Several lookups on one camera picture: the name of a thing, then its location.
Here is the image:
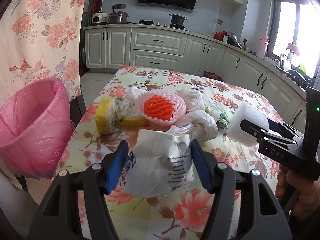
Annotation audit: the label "red floor trash bin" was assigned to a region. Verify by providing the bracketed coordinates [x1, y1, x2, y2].
[203, 71, 223, 82]

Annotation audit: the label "gas stove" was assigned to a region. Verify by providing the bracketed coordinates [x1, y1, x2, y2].
[138, 20, 185, 30]

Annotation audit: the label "yellow pomelo peel piece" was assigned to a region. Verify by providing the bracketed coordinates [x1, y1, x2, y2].
[116, 99, 148, 127]
[94, 98, 117, 135]

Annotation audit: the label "person's right hand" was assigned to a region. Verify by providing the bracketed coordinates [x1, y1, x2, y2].
[275, 165, 319, 220]

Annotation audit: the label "pink-orange foam fruit net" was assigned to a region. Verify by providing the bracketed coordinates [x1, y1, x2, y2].
[136, 89, 187, 127]

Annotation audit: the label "white printed paper bag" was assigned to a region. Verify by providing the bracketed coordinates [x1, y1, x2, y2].
[119, 129, 194, 198]

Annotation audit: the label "silver pressure cooker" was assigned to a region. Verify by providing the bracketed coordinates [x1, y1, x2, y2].
[108, 11, 129, 24]

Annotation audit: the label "pink thermos flask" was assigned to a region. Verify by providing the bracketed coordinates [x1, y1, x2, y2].
[256, 35, 269, 60]

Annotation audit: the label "white plastic bag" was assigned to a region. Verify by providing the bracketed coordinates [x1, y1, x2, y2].
[167, 110, 219, 146]

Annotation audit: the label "pink-lined trash bin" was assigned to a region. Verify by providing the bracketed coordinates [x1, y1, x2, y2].
[1, 77, 73, 179]

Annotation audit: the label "white foam block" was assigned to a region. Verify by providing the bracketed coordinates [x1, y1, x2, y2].
[227, 102, 269, 147]

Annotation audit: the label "red-framed glass door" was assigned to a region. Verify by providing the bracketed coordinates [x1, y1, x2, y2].
[79, 0, 105, 78]

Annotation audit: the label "floral curtain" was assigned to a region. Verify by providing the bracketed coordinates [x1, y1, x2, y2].
[1, 0, 85, 104]

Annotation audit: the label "red kettle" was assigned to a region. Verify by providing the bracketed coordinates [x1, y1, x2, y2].
[213, 31, 227, 41]

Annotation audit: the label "black cooking pot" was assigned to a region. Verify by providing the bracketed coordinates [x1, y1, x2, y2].
[170, 14, 187, 29]

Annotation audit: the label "white paper towel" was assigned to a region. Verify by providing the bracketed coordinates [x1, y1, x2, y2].
[177, 89, 204, 113]

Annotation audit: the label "white lower kitchen cabinets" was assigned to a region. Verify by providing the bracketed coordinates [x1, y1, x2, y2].
[84, 24, 306, 131]

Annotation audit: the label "green zigzag cloth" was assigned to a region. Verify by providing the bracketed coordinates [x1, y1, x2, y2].
[216, 107, 229, 131]

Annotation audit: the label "window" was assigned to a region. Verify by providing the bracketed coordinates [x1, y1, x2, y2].
[267, 0, 319, 77]

